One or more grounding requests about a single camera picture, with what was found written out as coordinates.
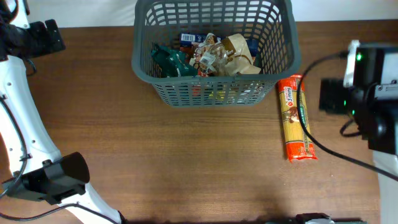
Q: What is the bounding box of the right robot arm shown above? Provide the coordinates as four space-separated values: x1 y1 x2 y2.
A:
302 40 397 223

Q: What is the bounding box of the clear mushroom pouch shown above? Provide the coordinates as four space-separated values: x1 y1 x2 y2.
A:
189 33 233 77

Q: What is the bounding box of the green Nescafe coffee bag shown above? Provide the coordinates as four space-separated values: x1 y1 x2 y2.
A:
150 43 226 101

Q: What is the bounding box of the San Remo spaghetti packet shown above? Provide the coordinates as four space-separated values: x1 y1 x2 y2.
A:
277 74 317 162

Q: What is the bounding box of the grey plastic slotted basket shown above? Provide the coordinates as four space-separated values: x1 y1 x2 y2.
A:
131 0 301 108

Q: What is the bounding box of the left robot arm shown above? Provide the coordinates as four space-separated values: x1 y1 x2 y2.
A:
1 0 127 223

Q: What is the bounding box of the Kleenex tissue multipack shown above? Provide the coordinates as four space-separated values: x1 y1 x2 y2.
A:
179 33 259 57

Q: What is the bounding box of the beige rice pouch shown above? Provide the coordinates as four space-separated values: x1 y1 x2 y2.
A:
221 34 261 76

